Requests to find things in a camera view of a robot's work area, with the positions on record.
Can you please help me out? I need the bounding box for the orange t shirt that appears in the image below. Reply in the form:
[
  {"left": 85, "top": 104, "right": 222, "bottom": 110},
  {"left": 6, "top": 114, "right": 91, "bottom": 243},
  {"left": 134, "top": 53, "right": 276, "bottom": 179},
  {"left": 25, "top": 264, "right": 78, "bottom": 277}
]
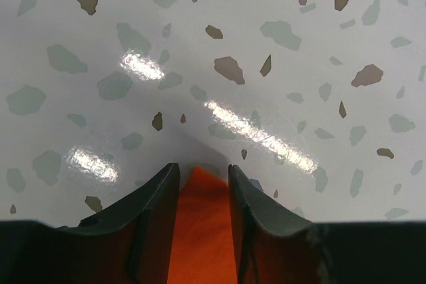
[{"left": 168, "top": 167, "right": 237, "bottom": 284}]

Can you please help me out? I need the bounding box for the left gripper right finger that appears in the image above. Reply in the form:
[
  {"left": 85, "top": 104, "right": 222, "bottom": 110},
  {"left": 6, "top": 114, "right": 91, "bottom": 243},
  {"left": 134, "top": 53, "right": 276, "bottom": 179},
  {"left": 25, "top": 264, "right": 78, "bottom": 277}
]
[{"left": 228, "top": 165, "right": 425, "bottom": 283}]

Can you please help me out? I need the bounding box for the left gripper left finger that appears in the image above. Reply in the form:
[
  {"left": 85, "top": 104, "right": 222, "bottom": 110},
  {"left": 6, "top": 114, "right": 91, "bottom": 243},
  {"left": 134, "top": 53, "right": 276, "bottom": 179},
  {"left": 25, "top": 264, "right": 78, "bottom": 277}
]
[{"left": 1, "top": 163, "right": 180, "bottom": 283}]

